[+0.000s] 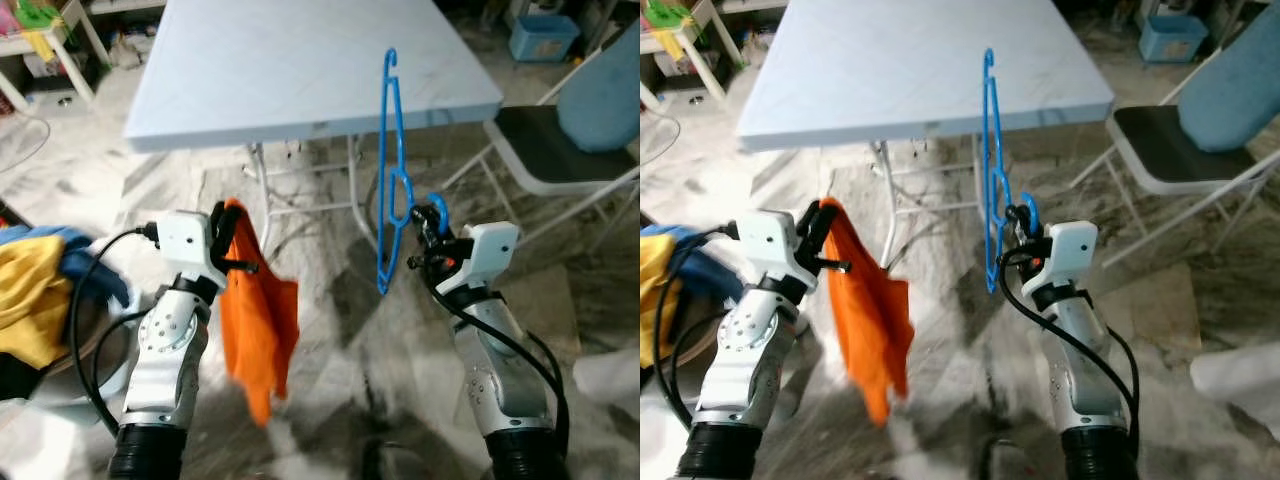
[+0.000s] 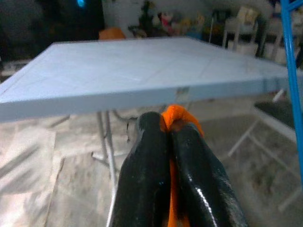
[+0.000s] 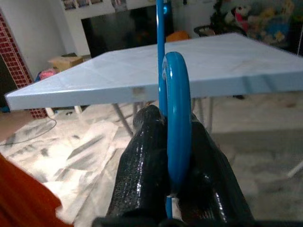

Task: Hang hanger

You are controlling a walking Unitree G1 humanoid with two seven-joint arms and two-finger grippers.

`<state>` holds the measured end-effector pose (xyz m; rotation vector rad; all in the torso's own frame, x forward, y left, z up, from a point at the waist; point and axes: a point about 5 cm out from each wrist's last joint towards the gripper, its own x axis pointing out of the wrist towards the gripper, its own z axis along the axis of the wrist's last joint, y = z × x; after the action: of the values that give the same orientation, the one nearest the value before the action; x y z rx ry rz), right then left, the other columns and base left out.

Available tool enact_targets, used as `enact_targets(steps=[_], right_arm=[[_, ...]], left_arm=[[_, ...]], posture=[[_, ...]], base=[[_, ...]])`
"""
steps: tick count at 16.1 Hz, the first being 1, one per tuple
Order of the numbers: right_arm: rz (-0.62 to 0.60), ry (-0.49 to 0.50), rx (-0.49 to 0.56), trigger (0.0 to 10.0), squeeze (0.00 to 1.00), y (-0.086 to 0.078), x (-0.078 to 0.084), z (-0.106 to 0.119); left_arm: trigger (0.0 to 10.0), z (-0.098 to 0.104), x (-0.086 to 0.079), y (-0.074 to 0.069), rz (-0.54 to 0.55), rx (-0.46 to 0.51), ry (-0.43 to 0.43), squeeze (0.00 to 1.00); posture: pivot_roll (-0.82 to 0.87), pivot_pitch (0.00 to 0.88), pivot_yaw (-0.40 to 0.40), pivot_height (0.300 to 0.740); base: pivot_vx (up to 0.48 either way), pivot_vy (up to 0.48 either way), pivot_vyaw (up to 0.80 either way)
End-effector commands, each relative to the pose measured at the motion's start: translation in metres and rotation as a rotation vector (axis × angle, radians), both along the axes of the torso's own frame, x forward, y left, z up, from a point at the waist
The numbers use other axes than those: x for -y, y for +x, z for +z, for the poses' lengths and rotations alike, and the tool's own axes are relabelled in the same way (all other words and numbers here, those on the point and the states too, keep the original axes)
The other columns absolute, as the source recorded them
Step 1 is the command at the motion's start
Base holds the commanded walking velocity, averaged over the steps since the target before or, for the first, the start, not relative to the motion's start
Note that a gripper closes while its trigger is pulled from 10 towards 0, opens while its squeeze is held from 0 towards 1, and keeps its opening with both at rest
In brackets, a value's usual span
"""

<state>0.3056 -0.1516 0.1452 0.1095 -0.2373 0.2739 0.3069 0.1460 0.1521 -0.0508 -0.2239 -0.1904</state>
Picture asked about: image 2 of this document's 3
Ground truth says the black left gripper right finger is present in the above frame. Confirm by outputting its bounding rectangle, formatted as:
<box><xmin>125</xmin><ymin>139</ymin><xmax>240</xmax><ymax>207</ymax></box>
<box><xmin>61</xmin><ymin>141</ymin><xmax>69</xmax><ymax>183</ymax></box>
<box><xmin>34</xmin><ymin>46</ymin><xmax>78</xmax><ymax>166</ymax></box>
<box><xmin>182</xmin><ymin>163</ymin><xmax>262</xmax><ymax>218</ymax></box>
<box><xmin>170</xmin><ymin>124</ymin><xmax>249</xmax><ymax>227</ymax></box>

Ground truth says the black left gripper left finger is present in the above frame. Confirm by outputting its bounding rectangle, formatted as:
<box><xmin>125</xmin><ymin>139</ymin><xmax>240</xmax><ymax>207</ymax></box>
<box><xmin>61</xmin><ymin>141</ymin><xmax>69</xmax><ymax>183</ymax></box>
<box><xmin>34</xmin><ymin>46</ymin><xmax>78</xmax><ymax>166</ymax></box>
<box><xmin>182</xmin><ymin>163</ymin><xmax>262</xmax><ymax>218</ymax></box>
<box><xmin>111</xmin><ymin>111</ymin><xmax>172</xmax><ymax>227</ymax></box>

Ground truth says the light blue folding table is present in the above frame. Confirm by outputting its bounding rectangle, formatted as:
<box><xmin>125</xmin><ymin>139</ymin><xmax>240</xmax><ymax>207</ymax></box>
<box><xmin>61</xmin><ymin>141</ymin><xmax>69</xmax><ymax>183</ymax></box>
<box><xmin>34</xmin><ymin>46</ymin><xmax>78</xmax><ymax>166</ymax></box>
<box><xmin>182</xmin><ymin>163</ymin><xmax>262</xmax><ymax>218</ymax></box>
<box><xmin>0</xmin><ymin>36</ymin><xmax>303</xmax><ymax>227</ymax></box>

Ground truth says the orange shirt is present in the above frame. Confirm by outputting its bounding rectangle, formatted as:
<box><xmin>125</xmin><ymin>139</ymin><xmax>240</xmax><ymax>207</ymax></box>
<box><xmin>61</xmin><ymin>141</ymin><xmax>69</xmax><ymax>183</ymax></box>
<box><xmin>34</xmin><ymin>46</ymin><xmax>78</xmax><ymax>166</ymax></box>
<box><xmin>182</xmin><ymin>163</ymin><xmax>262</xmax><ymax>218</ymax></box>
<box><xmin>160</xmin><ymin>104</ymin><xmax>205</xmax><ymax>227</ymax></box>

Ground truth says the blue plastic clothes hanger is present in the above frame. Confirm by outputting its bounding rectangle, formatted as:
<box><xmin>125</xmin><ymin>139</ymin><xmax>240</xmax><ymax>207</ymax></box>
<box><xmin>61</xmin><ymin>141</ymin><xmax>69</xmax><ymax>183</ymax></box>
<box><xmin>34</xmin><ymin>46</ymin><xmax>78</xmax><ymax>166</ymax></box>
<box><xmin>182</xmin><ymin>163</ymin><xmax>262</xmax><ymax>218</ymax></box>
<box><xmin>280</xmin><ymin>0</ymin><xmax>303</xmax><ymax>190</ymax></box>

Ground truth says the grey metal folding chair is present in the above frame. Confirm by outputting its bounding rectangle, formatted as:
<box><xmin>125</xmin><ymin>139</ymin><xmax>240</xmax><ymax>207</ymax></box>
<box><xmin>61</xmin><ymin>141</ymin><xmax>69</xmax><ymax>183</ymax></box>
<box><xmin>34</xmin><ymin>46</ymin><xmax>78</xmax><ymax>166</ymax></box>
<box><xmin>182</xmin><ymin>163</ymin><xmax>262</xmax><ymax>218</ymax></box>
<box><xmin>227</xmin><ymin>89</ymin><xmax>303</xmax><ymax>212</ymax></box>

